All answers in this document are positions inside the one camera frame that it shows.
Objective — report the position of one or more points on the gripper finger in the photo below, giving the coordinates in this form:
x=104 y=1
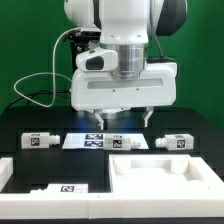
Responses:
x=99 y=118
x=147 y=114

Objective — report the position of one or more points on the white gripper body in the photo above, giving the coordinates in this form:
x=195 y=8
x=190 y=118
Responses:
x=156 y=86

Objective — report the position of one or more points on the white square tabletop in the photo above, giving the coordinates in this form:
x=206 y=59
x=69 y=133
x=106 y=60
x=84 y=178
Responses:
x=161 y=173

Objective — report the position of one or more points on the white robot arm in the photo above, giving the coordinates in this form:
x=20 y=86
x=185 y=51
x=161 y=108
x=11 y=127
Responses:
x=117 y=75

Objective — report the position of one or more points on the white marker sheet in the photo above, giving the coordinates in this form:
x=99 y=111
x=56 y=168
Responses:
x=93 y=140

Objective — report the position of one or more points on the white U-shaped fence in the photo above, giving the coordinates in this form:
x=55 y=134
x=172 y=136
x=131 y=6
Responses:
x=105 y=205

